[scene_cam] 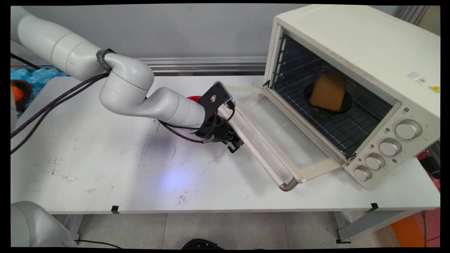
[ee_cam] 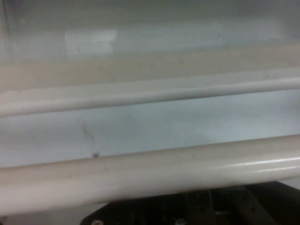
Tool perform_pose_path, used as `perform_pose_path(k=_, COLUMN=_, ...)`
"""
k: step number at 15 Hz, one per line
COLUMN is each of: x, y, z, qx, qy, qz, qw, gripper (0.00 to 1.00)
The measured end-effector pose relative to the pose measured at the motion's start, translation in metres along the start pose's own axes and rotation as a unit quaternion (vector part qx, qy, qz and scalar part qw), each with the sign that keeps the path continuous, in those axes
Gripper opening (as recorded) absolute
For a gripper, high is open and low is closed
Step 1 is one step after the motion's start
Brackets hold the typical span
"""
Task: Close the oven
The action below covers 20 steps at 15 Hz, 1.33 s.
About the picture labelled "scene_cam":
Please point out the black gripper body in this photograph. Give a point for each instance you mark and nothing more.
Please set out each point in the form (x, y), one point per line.
(216, 131)

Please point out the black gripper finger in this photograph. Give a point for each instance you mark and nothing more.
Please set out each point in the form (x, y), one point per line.
(232, 148)
(238, 140)

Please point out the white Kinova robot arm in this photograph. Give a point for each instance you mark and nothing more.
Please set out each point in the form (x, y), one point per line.
(130, 88)

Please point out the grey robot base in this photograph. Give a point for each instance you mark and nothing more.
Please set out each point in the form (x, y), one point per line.
(35, 225)

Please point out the red plate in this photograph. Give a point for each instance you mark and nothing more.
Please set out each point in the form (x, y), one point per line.
(194, 98)

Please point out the glass oven door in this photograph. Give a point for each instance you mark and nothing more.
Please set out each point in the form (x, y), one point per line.
(281, 140)

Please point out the black object on floor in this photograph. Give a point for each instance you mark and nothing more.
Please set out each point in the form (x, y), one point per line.
(202, 244)

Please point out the brown bread slice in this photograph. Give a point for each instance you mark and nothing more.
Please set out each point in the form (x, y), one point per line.
(328, 91)

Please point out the black round dish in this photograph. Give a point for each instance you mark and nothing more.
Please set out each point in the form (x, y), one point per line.
(342, 107)

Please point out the black tape piece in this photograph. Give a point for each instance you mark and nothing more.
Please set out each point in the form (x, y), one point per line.
(374, 207)
(115, 209)

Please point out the small silver oven knob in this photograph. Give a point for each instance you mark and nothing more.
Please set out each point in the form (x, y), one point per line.
(362, 173)

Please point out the cream toaster oven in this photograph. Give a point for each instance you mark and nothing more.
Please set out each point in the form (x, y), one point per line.
(358, 38)

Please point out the grey table leg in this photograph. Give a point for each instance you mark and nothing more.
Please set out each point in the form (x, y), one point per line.
(372, 225)

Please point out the large silver oven knob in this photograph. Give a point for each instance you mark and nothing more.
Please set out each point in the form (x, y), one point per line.
(407, 130)

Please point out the white label sticker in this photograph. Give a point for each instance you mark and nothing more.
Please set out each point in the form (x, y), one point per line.
(417, 77)

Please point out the orange floor object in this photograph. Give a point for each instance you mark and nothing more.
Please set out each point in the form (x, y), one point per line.
(407, 232)

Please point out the dark bowl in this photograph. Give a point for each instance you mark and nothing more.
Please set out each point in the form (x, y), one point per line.
(26, 93)

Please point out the red object beside table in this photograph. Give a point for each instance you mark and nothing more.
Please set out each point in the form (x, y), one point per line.
(430, 168)

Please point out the yellow warning sticker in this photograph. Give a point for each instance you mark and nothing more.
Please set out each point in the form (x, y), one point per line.
(434, 89)

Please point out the orange fruit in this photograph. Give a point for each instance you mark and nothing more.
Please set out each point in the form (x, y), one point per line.
(17, 93)

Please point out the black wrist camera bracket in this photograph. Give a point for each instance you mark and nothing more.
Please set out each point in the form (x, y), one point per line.
(211, 100)

